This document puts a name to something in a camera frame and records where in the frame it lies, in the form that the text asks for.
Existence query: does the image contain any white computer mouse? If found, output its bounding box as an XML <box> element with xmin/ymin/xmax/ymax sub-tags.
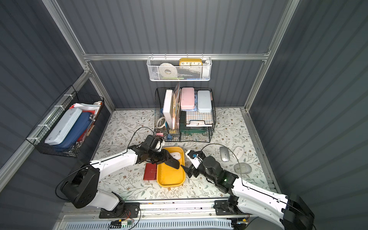
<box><xmin>170</xmin><ymin>152</ymin><xmax>182</xmax><ymax>161</ymax></box>

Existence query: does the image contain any silver computer mouse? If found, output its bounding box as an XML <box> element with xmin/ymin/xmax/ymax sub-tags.
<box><xmin>219</xmin><ymin>146</ymin><xmax>230</xmax><ymax>162</ymax></box>

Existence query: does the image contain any small white mouse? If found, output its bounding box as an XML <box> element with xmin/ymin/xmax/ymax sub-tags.
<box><xmin>233</xmin><ymin>146</ymin><xmax>244</xmax><ymax>160</ymax></box>

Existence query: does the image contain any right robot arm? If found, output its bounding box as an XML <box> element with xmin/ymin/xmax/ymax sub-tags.
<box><xmin>183</xmin><ymin>150</ymin><xmax>315</xmax><ymax>230</ymax></box>

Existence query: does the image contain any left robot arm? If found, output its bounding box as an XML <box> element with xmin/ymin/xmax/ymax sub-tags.
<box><xmin>60</xmin><ymin>135</ymin><xmax>181</xmax><ymax>212</ymax></box>

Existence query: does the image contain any yellow storage box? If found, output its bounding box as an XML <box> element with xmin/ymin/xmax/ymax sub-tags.
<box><xmin>157</xmin><ymin>146</ymin><xmax>186</xmax><ymax>187</ymax></box>

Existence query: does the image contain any grey round mouse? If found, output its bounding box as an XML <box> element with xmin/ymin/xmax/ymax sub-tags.
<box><xmin>234</xmin><ymin>163</ymin><xmax>252</xmax><ymax>174</ymax></box>

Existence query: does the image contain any red wallet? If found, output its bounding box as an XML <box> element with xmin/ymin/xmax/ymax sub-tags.
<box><xmin>143</xmin><ymin>163</ymin><xmax>157</xmax><ymax>181</ymax></box>

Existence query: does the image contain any tape roll in organizer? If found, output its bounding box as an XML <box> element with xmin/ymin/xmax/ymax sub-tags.
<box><xmin>156</xmin><ymin>117</ymin><xmax>166</xmax><ymax>129</ymax></box>

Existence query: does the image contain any green cloth bag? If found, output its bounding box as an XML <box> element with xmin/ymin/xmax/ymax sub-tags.
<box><xmin>180</xmin><ymin>128</ymin><xmax>207</xmax><ymax>137</ymax></box>

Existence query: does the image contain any white book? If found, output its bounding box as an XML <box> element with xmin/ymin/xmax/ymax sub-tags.
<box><xmin>163</xmin><ymin>89</ymin><xmax>173</xmax><ymax>129</ymax></box>

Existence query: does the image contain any white paper stack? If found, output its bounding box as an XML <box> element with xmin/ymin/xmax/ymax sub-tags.
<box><xmin>186</xmin><ymin>120</ymin><xmax>213</xmax><ymax>127</ymax></box>

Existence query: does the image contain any pink pencil case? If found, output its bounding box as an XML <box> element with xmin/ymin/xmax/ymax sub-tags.
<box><xmin>180</xmin><ymin>87</ymin><xmax>195</xmax><ymax>110</ymax></box>

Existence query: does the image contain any light blue pencil case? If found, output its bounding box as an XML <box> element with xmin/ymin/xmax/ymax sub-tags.
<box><xmin>197</xmin><ymin>90</ymin><xmax>212</xmax><ymax>113</ymax></box>

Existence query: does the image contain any navy blue pouch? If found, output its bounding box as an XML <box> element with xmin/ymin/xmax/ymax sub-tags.
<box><xmin>54</xmin><ymin>112</ymin><xmax>92</xmax><ymax>152</ymax></box>

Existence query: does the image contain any white tape roll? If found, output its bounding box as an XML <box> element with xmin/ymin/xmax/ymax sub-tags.
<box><xmin>158</xmin><ymin>63</ymin><xmax>178</xmax><ymax>79</ymax></box>

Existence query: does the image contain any white hanging mesh basket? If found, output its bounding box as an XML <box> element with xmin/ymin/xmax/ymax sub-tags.
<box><xmin>146</xmin><ymin>56</ymin><xmax>212</xmax><ymax>81</ymax></box>

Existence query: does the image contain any yellow clock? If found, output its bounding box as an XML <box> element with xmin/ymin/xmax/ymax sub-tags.
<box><xmin>179</xmin><ymin>57</ymin><xmax>203</xmax><ymax>66</ymax></box>

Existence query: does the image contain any white case in basket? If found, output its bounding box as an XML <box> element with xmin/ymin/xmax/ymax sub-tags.
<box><xmin>45</xmin><ymin>108</ymin><xmax>82</xmax><ymax>145</ymax></box>

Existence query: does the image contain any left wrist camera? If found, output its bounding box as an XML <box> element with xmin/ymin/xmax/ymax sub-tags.
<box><xmin>154</xmin><ymin>140</ymin><xmax>165</xmax><ymax>152</ymax></box>

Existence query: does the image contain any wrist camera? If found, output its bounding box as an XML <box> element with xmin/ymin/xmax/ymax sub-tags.
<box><xmin>154</xmin><ymin>140</ymin><xmax>165</xmax><ymax>152</ymax></box>
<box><xmin>185</xmin><ymin>150</ymin><xmax>206</xmax><ymax>169</ymax></box>

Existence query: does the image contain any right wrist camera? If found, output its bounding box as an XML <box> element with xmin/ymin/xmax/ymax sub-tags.
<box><xmin>185</xmin><ymin>150</ymin><xmax>206</xmax><ymax>169</ymax></box>

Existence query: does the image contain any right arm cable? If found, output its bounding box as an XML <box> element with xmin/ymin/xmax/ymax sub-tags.
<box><xmin>199</xmin><ymin>143</ymin><xmax>245</xmax><ymax>185</ymax></box>

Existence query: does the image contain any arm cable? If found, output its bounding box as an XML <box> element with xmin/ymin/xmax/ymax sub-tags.
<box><xmin>126</xmin><ymin>126</ymin><xmax>154</xmax><ymax>150</ymax></box>
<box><xmin>199</xmin><ymin>143</ymin><xmax>245</xmax><ymax>185</ymax></box>

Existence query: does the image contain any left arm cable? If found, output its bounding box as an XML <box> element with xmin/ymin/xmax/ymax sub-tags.
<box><xmin>126</xmin><ymin>126</ymin><xmax>154</xmax><ymax>150</ymax></box>

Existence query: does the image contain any black wire desk organizer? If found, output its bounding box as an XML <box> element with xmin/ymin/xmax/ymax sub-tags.
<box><xmin>154</xmin><ymin>86</ymin><xmax>216</xmax><ymax>142</ymax></box>

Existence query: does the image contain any metal base rail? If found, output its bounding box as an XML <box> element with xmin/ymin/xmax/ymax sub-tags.
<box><xmin>54</xmin><ymin>198</ymin><xmax>279</xmax><ymax>230</ymax></box>

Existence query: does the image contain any black wall wire basket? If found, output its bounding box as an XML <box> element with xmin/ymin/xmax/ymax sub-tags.
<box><xmin>26</xmin><ymin>86</ymin><xmax>104</xmax><ymax>158</ymax></box>

